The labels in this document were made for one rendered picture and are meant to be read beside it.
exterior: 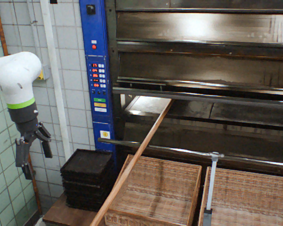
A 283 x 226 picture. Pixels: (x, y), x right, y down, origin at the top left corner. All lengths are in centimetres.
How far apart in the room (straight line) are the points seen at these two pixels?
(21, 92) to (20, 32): 144
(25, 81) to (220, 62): 129
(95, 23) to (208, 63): 76
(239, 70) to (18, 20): 153
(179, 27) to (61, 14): 80
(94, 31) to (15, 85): 117
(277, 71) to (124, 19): 98
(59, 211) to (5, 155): 65
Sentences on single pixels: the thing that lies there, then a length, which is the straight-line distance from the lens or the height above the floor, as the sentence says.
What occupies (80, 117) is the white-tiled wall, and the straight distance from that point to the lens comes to 252.
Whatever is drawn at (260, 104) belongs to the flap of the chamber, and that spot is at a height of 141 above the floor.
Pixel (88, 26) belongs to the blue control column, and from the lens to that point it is 221.
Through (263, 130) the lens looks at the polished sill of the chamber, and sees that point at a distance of 222.
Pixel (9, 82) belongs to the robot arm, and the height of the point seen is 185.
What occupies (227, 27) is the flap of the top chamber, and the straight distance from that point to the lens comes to 201.
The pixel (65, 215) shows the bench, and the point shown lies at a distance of 245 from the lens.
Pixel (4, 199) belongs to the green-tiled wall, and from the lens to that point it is 289.
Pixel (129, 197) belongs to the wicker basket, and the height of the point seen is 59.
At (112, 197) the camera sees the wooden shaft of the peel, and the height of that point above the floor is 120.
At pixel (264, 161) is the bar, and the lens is 190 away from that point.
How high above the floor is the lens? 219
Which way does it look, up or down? 26 degrees down
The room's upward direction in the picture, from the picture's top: 2 degrees counter-clockwise
